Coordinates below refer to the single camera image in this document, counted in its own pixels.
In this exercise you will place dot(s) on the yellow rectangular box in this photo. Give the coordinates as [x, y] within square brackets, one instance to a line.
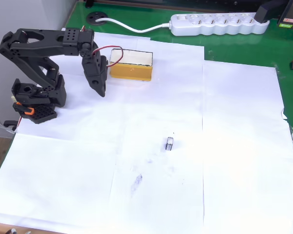
[130, 70]

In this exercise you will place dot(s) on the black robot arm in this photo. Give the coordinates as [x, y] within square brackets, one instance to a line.
[39, 46]

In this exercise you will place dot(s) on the white power strip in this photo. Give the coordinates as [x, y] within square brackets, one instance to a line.
[219, 25]

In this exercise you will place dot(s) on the small blue white block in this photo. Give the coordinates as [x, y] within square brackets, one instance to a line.
[170, 144]

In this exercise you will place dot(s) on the black power plug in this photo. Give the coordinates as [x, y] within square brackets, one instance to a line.
[268, 11]

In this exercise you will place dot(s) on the orange black table clamp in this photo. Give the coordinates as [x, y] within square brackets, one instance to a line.
[29, 111]

